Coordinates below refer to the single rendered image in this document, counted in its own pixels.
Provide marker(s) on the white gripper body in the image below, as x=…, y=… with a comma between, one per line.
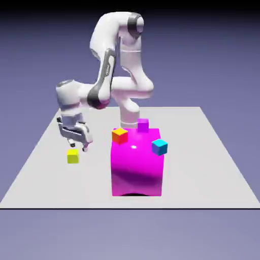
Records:
x=76, y=134

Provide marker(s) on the small purple cube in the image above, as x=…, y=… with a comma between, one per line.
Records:
x=143, y=125

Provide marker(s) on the large magenta box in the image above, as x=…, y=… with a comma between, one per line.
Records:
x=136, y=166

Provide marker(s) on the small yellow cube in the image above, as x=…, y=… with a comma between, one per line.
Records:
x=73, y=156

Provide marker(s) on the small orange cube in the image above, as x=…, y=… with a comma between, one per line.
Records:
x=119, y=135

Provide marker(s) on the small cyan cube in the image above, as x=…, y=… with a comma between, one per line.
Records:
x=159, y=147

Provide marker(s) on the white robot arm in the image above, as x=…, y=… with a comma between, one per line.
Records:
x=130, y=61

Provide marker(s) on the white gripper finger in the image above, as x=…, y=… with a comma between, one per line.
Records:
x=71, y=142
x=85, y=146

